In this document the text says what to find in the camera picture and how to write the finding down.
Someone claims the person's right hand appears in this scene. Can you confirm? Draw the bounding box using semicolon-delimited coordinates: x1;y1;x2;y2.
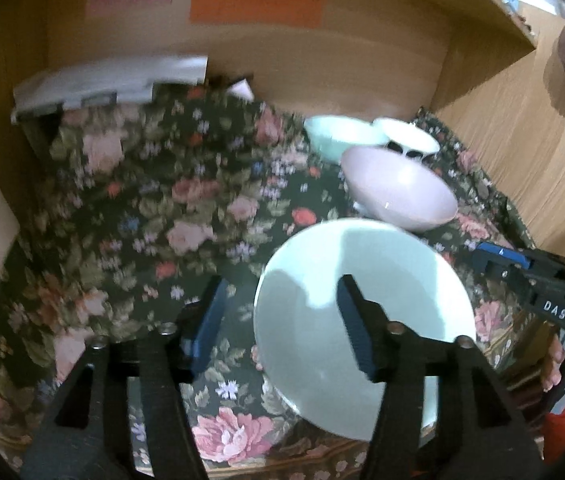
541;336;565;395

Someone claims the light teal plate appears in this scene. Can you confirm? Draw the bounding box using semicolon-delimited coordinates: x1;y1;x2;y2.
253;217;478;443

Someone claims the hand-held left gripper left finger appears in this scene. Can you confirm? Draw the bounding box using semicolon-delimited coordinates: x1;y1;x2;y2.
20;275;230;480

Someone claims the wooden desk hutch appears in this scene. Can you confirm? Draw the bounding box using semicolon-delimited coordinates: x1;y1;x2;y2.
0;0;565;480

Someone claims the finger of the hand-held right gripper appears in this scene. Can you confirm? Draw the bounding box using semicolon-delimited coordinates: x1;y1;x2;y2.
471;241;536;306

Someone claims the small white bowl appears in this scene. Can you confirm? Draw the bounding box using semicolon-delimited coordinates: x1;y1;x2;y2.
373;117;442;166

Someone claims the dark floral tablecloth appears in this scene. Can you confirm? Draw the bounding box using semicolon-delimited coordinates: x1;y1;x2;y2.
0;85;548;480

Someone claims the small pale card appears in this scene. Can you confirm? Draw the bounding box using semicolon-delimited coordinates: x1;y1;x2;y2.
227;77;256;103

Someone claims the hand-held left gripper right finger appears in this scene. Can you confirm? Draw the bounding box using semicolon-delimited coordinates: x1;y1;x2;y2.
337;274;546;480

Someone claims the light teal bowl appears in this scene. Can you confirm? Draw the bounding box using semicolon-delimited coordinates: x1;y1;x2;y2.
304;115;388;166

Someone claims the pink bowl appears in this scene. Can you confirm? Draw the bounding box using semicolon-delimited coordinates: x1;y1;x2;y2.
340;145;459;233

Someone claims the stack of white papers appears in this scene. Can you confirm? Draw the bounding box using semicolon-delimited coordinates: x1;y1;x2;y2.
11;55;209;123

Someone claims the orange sticky note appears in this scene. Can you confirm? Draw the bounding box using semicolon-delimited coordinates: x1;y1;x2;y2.
190;0;324;26

